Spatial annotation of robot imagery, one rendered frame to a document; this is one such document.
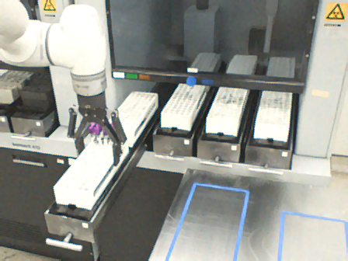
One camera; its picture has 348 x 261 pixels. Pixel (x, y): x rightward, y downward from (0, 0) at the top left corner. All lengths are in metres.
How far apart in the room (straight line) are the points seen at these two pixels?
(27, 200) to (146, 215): 0.54
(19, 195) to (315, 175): 1.17
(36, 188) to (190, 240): 0.94
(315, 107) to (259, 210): 0.43
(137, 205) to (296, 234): 0.74
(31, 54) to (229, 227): 0.62
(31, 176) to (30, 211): 0.20
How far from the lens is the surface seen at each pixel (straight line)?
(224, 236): 1.00
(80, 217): 1.08
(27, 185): 1.80
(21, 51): 1.05
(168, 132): 1.39
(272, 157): 1.36
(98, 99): 1.10
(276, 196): 1.13
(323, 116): 1.40
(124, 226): 1.70
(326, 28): 1.30
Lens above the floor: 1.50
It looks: 34 degrees down
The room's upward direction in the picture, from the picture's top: 4 degrees counter-clockwise
